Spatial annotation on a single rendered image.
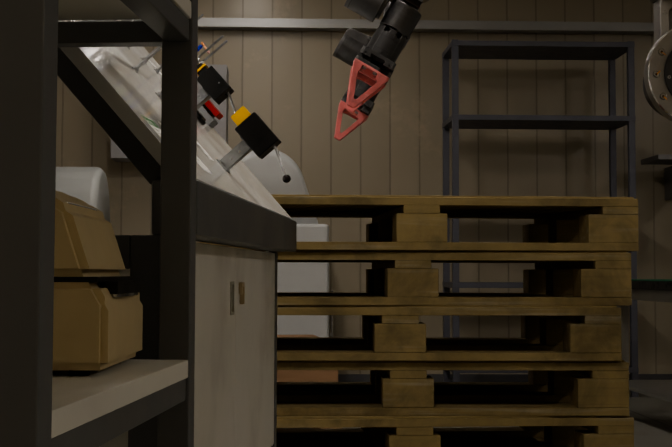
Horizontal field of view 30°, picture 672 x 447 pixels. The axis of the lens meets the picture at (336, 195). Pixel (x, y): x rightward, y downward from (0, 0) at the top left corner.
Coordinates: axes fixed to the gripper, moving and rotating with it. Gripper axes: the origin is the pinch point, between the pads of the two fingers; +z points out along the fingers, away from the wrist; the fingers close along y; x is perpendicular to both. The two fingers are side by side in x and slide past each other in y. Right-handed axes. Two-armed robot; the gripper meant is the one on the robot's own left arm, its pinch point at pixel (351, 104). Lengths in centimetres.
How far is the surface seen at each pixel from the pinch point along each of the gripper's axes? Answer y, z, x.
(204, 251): 38, 34, -7
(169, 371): 86, 46, -1
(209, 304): 34, 40, -3
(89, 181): -534, 41, -122
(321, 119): -626, -72, -24
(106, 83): 66, 22, -25
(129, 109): 66, 23, -21
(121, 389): 106, 47, -3
